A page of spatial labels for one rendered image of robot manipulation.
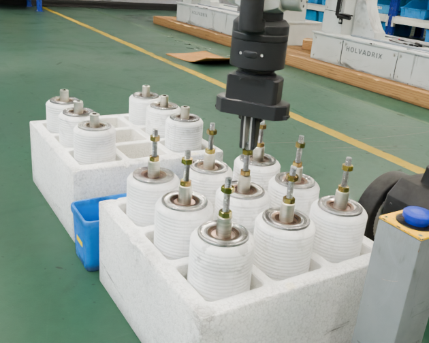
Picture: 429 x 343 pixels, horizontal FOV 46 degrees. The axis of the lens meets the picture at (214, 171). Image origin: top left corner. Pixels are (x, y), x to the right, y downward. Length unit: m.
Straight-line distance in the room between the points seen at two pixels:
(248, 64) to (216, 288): 0.34
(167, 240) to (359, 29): 2.95
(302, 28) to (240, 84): 3.51
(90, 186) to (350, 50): 2.53
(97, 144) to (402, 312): 0.73
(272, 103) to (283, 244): 0.22
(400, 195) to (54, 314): 0.75
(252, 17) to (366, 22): 2.85
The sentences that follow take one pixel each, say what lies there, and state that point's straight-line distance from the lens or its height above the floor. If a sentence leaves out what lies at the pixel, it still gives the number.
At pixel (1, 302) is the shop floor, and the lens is 1.05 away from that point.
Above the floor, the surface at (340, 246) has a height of 0.20.
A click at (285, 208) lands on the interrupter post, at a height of 0.27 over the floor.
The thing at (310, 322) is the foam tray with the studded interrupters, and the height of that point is 0.10.
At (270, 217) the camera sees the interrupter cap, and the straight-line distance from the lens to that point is 0.80.
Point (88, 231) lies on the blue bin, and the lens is 1.06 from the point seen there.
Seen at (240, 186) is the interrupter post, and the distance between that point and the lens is 0.88.
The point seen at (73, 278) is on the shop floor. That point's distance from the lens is 1.09.
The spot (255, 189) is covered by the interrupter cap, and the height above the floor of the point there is 0.25.
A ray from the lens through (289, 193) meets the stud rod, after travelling 0.79.
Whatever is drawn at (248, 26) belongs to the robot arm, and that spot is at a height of 0.54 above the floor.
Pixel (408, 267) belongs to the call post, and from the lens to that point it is 0.72.
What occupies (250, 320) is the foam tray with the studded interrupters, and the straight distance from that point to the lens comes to 0.75.
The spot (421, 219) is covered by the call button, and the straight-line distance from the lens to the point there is 0.71.
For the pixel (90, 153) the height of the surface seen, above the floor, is 0.20.
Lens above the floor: 0.61
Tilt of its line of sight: 22 degrees down
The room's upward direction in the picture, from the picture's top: 5 degrees clockwise
